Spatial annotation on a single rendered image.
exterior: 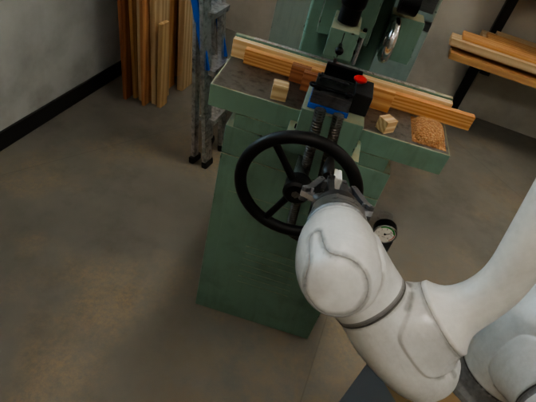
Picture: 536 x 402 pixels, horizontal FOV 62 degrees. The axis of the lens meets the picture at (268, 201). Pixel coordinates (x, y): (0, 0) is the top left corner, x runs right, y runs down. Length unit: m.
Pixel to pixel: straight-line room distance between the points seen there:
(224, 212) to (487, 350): 0.79
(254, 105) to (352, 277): 0.70
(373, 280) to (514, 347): 0.40
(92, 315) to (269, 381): 0.65
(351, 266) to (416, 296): 0.13
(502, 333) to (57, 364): 1.27
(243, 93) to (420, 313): 0.71
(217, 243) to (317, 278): 0.97
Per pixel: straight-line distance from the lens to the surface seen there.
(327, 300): 0.50
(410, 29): 1.34
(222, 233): 1.40
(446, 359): 0.61
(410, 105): 1.24
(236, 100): 1.11
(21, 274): 1.85
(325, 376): 1.68
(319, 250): 0.50
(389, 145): 1.12
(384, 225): 1.19
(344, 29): 1.13
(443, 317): 0.59
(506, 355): 0.87
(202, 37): 1.98
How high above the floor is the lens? 1.43
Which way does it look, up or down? 41 degrees down
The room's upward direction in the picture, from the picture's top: 16 degrees clockwise
